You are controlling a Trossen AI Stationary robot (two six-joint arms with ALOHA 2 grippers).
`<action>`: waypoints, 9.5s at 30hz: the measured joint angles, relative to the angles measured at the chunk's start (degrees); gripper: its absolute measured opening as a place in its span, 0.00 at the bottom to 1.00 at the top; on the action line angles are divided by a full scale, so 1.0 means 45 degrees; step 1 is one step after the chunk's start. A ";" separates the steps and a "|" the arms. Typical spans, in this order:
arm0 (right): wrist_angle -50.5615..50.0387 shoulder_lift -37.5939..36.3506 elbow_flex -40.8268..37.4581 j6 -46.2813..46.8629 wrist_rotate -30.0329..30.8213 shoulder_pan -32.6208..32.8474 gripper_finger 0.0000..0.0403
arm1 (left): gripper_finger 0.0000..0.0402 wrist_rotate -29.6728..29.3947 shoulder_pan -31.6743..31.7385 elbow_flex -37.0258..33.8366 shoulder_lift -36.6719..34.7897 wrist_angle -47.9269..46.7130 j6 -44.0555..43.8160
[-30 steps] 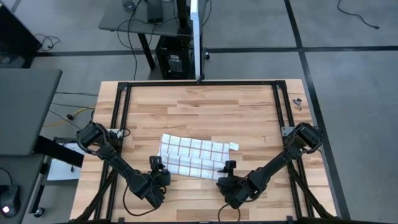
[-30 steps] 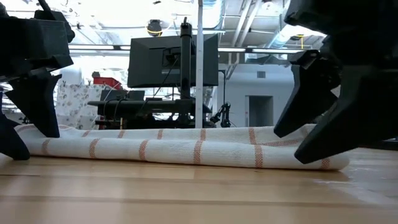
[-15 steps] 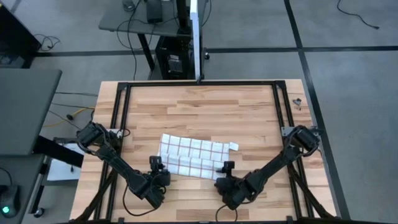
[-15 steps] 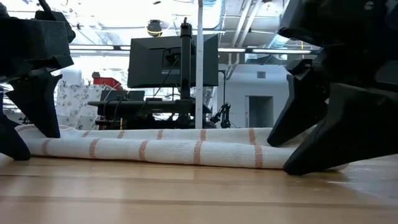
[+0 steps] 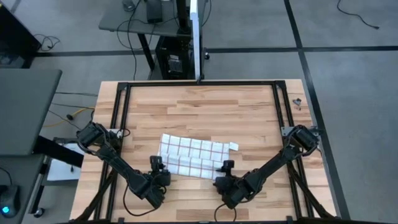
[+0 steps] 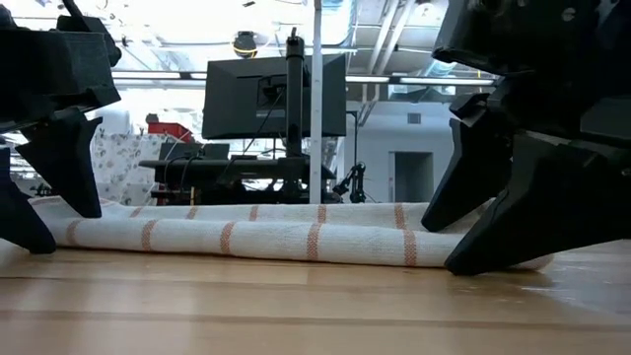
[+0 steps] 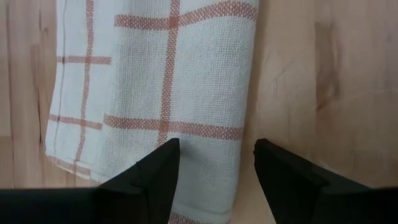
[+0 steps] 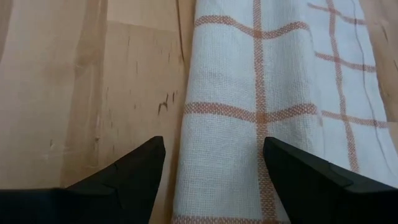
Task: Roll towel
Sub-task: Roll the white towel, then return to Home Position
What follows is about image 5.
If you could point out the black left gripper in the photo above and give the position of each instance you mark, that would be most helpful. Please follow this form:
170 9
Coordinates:
157 189

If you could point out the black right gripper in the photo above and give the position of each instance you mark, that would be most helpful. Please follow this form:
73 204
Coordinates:
231 189

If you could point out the white red-checked towel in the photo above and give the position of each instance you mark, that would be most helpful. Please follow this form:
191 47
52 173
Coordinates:
192 155

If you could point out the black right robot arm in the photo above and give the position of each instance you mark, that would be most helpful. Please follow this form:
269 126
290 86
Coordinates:
273 161

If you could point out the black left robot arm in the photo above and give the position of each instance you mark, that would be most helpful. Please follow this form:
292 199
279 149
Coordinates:
115 158

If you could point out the white paper sheet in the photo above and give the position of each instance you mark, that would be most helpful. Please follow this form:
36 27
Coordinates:
62 168

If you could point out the small black clip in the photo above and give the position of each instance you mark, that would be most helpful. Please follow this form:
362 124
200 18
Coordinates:
297 102

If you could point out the black side table leg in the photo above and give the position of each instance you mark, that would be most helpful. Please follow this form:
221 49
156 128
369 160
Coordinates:
59 152

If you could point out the black computer tower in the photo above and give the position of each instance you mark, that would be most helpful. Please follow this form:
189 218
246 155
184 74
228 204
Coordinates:
174 59

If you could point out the black desk leg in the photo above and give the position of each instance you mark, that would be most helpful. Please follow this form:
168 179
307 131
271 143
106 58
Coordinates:
145 51

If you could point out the white vertical pole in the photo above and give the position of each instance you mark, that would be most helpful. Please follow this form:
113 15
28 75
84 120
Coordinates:
196 40

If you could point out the low grey side table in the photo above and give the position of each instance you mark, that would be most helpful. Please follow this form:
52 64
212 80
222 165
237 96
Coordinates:
18 174

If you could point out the large grey side table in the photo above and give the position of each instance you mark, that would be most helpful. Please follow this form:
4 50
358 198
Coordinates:
25 112

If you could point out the grey standing desk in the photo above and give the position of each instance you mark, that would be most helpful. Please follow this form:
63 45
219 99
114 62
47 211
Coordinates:
124 23

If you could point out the black monitor stand pole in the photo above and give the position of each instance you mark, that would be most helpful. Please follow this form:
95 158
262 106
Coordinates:
183 14

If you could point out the black mouse with blue light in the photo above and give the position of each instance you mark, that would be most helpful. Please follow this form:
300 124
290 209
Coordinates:
8 203

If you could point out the black cabinet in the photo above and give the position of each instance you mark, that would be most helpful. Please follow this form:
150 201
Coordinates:
15 34

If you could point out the black aluminium table frame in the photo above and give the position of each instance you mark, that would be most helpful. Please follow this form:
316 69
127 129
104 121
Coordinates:
202 83

